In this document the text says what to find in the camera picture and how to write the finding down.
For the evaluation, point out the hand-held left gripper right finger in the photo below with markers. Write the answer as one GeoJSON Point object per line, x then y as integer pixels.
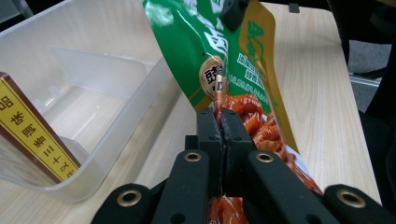
{"type": "Point", "coordinates": [238, 137]}

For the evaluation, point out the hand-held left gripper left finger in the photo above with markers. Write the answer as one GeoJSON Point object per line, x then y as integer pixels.
{"type": "Point", "coordinates": [208, 130]}

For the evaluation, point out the green seasoning packet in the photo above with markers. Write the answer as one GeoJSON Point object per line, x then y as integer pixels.
{"type": "Point", "coordinates": [183, 46]}

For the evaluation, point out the translucent plastic storage box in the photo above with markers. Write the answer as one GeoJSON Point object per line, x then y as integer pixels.
{"type": "Point", "coordinates": [93, 71]}

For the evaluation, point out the yellow and maroon seasoning box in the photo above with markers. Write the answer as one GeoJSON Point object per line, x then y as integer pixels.
{"type": "Point", "coordinates": [31, 130]}

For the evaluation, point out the small black object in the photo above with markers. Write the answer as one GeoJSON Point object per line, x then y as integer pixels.
{"type": "Point", "coordinates": [294, 7]}

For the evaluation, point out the dark chair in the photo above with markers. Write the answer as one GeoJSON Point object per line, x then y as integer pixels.
{"type": "Point", "coordinates": [361, 18]}

